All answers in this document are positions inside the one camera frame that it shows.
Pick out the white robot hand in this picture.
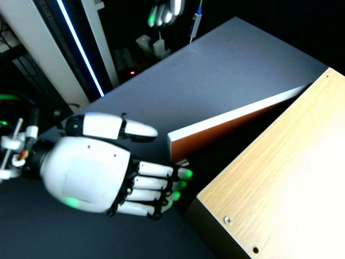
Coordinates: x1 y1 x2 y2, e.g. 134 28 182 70
147 0 185 28
40 112 194 221

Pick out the white cabinet door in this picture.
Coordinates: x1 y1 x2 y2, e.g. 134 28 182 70
167 84 312 165

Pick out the light wooden cabinet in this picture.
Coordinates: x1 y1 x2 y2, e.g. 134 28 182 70
183 67 345 259

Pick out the white power adapter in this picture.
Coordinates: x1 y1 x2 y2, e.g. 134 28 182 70
153 31 171 58

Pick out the white connector stick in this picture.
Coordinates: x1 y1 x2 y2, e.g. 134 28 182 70
189 12 203 43

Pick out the small grey box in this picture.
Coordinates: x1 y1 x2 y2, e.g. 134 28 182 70
135 34 153 52

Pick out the black box with red light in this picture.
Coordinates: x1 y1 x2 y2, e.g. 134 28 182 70
113 47 137 79

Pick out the grey table cloth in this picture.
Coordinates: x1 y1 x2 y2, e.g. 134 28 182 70
0 16 331 259

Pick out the blue light strip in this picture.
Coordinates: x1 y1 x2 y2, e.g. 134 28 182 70
56 0 105 98

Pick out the white robot body column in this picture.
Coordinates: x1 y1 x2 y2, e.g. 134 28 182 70
0 0 119 108

